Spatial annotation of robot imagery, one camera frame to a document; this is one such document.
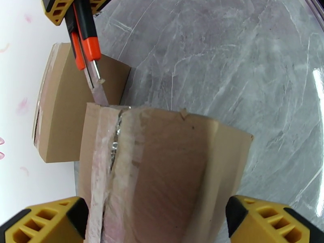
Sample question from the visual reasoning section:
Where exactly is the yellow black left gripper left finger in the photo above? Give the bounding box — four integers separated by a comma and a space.
0, 196, 89, 243

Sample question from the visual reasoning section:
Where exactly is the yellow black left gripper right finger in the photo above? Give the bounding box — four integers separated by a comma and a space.
226, 195, 324, 243

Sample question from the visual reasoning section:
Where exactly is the orange black utility knife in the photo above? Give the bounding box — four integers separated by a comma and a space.
64, 0, 109, 107

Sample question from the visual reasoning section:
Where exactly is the brown cardboard box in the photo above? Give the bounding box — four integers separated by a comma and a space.
32, 42, 132, 164

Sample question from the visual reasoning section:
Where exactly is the cardboard box with cut tape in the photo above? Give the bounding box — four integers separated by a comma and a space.
77, 102, 254, 243

